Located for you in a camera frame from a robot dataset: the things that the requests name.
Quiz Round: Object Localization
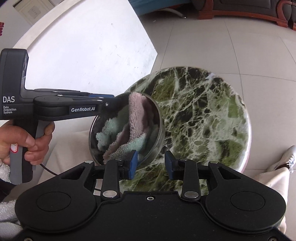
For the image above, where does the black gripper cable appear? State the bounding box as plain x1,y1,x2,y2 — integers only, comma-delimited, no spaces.
40,163,63,176

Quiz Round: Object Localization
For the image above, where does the person's right white shoe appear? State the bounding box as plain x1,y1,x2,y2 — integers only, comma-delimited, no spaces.
273,146,296,173

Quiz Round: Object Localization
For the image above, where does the stainless steel bowl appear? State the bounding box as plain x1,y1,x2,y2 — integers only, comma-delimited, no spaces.
88,91,165,166

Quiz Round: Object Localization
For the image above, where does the white panelled door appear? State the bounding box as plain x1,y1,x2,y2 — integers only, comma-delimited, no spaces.
11,0,60,37

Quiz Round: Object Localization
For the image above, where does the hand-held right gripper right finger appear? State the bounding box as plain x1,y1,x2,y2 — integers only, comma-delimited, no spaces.
164,150,234,201

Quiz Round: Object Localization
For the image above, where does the person's left hand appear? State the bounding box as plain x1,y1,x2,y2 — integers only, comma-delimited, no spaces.
0,119,56,166

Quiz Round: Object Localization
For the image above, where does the person's right leg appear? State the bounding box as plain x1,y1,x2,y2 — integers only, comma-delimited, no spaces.
243,166,296,241

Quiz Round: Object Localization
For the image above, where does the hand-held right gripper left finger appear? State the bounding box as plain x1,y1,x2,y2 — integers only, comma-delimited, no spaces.
61,149,139,201

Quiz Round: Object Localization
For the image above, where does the pink and green cleaning cloth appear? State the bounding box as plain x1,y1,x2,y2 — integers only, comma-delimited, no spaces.
95,92,160,164

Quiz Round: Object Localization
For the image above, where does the green marble top stool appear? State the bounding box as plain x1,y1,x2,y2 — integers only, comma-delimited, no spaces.
117,66,252,192

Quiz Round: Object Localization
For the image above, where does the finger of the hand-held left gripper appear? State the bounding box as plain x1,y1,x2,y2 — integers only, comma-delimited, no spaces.
97,93,130,116
52,90,115,99

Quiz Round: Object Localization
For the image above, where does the dark leather wooden-trim sofa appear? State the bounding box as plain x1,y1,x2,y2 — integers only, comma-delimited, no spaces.
191,0,290,28
289,5,296,30

